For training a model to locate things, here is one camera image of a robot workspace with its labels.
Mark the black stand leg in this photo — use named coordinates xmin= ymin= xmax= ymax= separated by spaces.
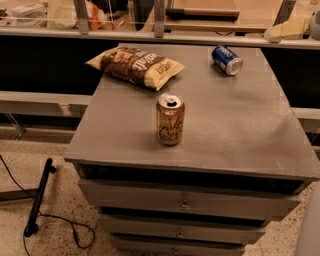
xmin=23 ymin=158 xmax=56 ymax=237

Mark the brown yellow chip bag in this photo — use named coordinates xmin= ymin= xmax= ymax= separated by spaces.
xmin=86 ymin=46 xmax=184 ymax=91

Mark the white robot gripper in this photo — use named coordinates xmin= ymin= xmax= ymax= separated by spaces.
xmin=264 ymin=9 xmax=320 ymax=43

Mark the wooden board with black edge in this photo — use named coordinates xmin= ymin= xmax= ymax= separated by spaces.
xmin=165 ymin=0 xmax=240 ymax=21

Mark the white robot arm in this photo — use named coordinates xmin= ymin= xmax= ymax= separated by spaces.
xmin=264 ymin=5 xmax=320 ymax=256

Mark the grey lower ledge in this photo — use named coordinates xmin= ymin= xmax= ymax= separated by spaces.
xmin=0 ymin=91 xmax=91 ymax=118

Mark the grey drawer cabinet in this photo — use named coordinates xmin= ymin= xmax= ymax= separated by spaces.
xmin=65 ymin=45 xmax=319 ymax=256

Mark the orange la croix can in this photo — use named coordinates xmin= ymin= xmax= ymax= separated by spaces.
xmin=156 ymin=93 xmax=185 ymax=145

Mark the black floor cable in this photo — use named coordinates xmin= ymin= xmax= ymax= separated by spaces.
xmin=0 ymin=154 xmax=96 ymax=256

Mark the grey metal railing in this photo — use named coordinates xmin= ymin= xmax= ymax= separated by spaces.
xmin=0 ymin=0 xmax=320 ymax=50

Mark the blue pepsi can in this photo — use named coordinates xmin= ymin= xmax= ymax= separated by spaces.
xmin=212 ymin=45 xmax=243 ymax=76

